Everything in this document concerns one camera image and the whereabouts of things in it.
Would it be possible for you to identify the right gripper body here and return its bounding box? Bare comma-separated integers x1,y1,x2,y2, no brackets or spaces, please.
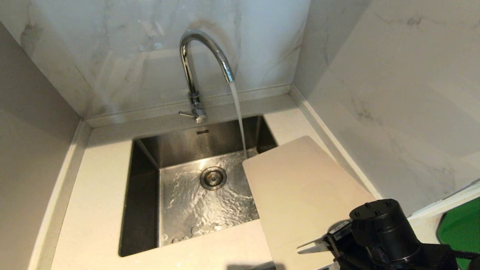
325,221,372,270

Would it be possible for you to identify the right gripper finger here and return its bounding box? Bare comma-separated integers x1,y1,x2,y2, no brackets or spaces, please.
298,239,333,255

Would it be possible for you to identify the beige cutting board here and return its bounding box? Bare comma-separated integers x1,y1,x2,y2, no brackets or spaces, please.
242,136,376,270

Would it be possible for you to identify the chrome gooseneck faucet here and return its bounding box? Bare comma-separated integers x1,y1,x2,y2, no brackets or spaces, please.
178,29,235,124

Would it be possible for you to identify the green panel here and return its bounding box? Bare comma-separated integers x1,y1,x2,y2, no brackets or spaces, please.
436,196,480,270

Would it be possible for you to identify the round metal drain strainer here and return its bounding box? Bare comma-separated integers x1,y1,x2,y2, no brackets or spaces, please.
200,166,228,191

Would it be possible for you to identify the water stream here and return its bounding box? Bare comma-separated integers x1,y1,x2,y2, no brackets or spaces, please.
228,81,249,158

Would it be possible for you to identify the stainless steel sink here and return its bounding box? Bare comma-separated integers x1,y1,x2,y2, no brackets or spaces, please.
118,114,279,258

